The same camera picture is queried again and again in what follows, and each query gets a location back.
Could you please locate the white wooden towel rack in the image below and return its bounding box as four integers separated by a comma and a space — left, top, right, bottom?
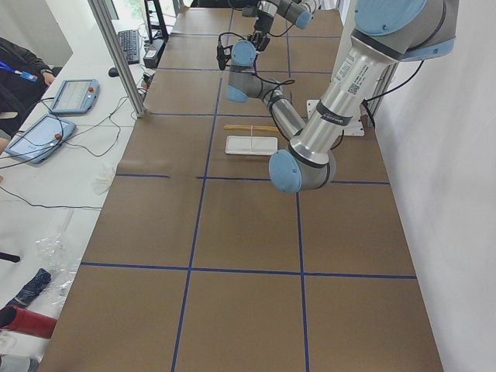
224, 125, 278, 156

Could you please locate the lower blue teach pendant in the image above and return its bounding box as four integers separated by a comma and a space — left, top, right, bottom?
5, 114, 76, 164

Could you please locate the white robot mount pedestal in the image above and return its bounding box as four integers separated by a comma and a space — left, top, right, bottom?
305, 98, 367, 137

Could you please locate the clear plastic wrap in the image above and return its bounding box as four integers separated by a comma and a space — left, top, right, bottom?
36, 209, 81, 310

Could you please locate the dark blue folded umbrella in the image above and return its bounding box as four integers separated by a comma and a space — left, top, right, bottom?
6, 268, 51, 308

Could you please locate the black computer box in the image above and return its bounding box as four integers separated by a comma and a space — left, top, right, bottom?
143, 39, 166, 69

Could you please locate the upper blue teach pendant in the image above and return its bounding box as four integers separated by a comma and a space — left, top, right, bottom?
50, 79, 100, 115

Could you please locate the black keyboard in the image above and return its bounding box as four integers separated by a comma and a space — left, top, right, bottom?
117, 29, 140, 64

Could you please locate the person in black jacket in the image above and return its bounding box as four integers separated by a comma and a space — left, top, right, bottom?
1, 38, 55, 150

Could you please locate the red cylinder bottle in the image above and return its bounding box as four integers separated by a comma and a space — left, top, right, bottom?
1, 305, 57, 339

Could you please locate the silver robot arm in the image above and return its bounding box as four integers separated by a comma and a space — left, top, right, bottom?
228, 0, 322, 51
226, 1, 459, 193

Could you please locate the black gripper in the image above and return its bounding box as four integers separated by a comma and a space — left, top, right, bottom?
247, 17, 274, 51

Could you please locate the blue teach pendant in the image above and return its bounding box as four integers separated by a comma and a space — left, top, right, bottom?
50, 79, 100, 115
5, 114, 76, 164

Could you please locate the aluminium frame post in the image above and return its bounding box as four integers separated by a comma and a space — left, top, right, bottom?
88, 0, 146, 118

